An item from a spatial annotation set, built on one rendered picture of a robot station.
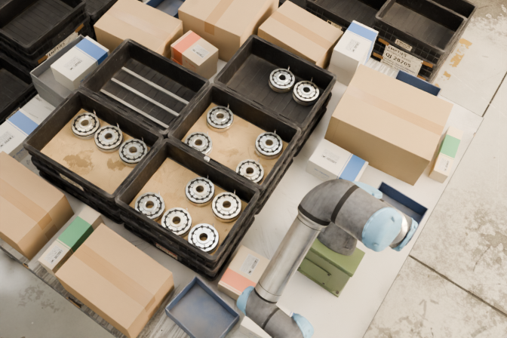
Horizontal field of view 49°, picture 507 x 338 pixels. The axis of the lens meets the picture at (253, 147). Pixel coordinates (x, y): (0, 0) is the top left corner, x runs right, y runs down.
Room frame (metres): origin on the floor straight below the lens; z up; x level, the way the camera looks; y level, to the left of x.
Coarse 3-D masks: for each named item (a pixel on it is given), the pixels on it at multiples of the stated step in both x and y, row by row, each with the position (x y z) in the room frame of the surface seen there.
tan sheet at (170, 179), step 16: (160, 176) 0.93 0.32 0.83; (176, 176) 0.93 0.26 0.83; (192, 176) 0.94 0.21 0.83; (144, 192) 0.85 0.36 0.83; (160, 192) 0.86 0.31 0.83; (176, 192) 0.87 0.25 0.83; (192, 208) 0.82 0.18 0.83; (208, 208) 0.82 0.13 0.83; (192, 224) 0.76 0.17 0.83; (224, 224) 0.77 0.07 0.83
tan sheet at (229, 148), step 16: (192, 128) 1.15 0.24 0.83; (208, 128) 1.16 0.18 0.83; (240, 128) 1.17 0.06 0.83; (256, 128) 1.18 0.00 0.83; (224, 144) 1.09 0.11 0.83; (240, 144) 1.10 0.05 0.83; (224, 160) 1.03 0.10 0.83; (240, 160) 1.03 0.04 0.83; (256, 160) 1.04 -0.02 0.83; (272, 160) 1.05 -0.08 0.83
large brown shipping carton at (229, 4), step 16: (192, 0) 1.75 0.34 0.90; (208, 0) 1.76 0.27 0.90; (224, 0) 1.78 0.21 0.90; (240, 0) 1.79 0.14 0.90; (256, 0) 1.80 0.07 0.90; (272, 0) 1.88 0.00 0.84; (192, 16) 1.66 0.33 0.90; (208, 16) 1.67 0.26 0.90; (224, 16) 1.68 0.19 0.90; (240, 16) 1.70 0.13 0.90; (256, 16) 1.72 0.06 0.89; (208, 32) 1.63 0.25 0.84; (224, 32) 1.61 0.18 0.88; (240, 32) 1.60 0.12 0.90; (256, 32) 1.73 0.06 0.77; (224, 48) 1.61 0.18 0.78
